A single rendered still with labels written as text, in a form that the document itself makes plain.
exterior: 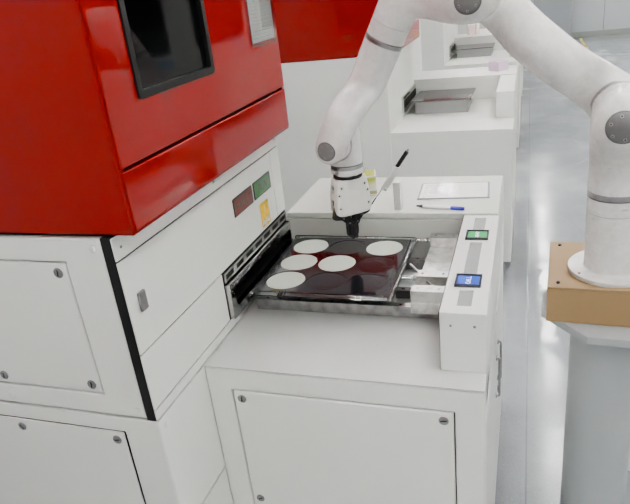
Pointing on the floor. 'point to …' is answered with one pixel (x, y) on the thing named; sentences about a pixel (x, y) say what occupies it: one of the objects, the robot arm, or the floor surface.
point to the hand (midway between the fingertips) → (352, 229)
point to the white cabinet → (359, 436)
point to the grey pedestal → (600, 413)
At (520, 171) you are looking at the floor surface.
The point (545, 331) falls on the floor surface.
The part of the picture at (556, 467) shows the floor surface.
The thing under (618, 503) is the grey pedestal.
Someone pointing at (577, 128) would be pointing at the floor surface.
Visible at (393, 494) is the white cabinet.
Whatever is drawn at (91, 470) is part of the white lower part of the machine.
